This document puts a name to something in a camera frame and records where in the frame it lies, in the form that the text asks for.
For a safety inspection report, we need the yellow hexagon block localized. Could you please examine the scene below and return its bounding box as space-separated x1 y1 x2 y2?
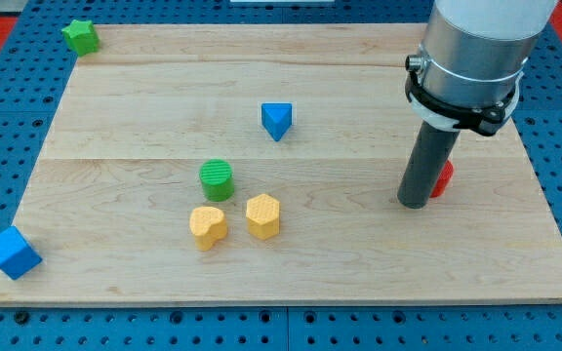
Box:
246 194 280 240

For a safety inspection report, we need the green star block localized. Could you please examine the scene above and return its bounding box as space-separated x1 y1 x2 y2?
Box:
61 19 100 57

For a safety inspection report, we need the blue triangle block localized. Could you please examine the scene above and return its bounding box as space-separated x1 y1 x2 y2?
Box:
261 102 293 141

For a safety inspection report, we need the black clamp ring with cable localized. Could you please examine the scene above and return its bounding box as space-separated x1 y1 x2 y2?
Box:
404 54 520 137

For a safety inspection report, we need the red circle block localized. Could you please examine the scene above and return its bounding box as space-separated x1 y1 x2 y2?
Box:
430 160 455 198

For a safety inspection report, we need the blue cube block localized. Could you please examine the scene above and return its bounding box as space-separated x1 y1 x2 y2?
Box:
0 226 42 280

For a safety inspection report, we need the light wooden board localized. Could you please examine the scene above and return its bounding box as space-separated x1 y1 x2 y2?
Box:
0 23 562 307

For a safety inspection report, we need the yellow heart block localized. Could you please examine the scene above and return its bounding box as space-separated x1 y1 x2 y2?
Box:
189 207 228 251

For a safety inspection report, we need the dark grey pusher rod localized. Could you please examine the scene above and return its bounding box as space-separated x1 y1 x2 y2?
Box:
397 122 460 210

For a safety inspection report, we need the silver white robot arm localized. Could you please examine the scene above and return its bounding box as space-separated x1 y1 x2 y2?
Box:
405 0 557 137

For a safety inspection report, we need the green cylinder block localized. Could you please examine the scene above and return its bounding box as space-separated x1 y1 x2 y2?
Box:
199 159 234 202

